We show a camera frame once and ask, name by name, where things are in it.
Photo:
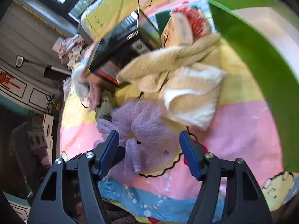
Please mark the purple waffle cloth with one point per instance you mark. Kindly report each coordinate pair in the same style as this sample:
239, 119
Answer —
151, 141

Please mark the black and gold box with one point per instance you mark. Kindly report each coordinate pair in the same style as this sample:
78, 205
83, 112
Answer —
133, 36

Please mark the red knitted doll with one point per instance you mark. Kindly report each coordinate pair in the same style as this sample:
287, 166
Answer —
184, 27

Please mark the pink and white cloth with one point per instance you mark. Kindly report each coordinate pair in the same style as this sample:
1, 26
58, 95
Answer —
88, 92

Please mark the green cardboard box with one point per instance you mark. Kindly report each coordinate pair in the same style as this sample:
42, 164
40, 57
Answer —
261, 58

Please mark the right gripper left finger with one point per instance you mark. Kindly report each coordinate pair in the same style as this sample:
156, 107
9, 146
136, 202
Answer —
55, 200

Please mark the cream fluffy towel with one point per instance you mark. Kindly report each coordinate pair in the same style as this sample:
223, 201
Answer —
187, 79

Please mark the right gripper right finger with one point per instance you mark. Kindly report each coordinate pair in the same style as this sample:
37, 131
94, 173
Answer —
244, 201

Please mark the pile of clothes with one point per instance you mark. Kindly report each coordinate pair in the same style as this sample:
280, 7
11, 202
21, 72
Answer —
70, 50

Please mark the colourful cartoon blanket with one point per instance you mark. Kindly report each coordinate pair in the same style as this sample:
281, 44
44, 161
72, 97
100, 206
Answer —
167, 198

